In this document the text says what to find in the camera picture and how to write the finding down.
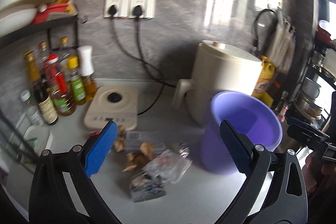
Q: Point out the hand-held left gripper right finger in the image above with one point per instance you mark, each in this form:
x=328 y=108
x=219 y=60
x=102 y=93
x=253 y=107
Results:
x=235 y=146

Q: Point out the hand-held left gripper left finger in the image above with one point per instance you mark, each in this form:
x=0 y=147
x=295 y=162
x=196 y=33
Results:
x=101 y=145

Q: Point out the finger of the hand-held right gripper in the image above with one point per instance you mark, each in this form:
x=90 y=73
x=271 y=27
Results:
x=308 y=134
x=302 y=122

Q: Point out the purple plastic bucket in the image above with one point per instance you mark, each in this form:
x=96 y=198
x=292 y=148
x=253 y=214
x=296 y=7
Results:
x=218 y=150

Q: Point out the white printed carton box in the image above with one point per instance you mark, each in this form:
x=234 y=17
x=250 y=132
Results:
x=136 y=136

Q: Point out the foil ball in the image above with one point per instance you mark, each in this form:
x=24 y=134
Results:
x=181 y=151

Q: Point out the person's right hand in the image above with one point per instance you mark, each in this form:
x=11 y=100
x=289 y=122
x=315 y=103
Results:
x=313 y=174

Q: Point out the small brown paper scrap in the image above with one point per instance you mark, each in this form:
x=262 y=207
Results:
x=119 y=144

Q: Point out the stacked metal pots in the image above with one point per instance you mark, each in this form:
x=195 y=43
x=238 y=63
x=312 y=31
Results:
x=309 y=100

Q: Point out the cream electric kettle base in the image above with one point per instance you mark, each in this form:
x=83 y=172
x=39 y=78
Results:
x=115 y=108

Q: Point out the crumpled brown paper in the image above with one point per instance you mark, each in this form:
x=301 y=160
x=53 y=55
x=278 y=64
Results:
x=139 y=159

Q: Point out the yellow sponge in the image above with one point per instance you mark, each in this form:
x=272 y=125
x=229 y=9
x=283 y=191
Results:
x=267 y=99

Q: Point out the yellow detergent bottle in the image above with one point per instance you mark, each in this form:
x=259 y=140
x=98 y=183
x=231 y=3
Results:
x=265 y=77

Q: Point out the large oil bottle red cap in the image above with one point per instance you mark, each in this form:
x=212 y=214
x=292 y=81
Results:
x=61 y=98

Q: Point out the green label oil bottle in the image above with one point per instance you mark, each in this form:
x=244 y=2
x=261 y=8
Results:
x=77 y=87

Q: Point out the white plastic jug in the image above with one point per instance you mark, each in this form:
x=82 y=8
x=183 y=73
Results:
x=38 y=140

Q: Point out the dark soy sauce bottle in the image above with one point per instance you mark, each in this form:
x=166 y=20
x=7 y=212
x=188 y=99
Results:
x=48 y=108

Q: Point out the dark printed packet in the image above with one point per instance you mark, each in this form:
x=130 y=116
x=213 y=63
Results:
x=147 y=191

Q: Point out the black storage rack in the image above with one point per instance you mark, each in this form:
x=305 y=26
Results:
x=319 y=56

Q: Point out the clear plastic wrapper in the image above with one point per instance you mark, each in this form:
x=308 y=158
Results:
x=168 y=167

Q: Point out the cream air fryer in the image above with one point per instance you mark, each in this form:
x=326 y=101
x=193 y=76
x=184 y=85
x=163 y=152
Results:
x=220 y=74

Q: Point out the small jar white lid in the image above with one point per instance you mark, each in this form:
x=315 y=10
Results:
x=32 y=111

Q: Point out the hanging beige cloth bag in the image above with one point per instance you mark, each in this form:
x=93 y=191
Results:
x=282 y=43

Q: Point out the white top oil sprayer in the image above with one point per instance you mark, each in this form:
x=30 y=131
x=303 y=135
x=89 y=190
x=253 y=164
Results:
x=86 y=61

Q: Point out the red bowl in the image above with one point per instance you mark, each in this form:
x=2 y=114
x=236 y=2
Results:
x=325 y=32

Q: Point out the tall amber bottle yellow cap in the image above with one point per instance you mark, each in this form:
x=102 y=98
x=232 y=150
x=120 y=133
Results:
x=32 y=69

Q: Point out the clear bottle gold cap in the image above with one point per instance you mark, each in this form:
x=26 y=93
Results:
x=43 y=50
x=64 y=47

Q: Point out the red plastic utensil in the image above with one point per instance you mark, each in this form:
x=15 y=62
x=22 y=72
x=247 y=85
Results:
x=48 y=14

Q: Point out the white bowl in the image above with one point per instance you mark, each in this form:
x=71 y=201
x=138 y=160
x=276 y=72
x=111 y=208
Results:
x=15 y=19

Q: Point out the small wall hook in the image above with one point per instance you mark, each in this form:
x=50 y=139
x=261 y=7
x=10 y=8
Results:
x=84 y=19

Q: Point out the black wall shelf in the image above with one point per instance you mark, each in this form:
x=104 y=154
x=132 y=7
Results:
x=39 y=27

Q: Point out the white wall socket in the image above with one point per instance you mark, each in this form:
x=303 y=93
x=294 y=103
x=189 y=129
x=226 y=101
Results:
x=123 y=2
x=148 y=3

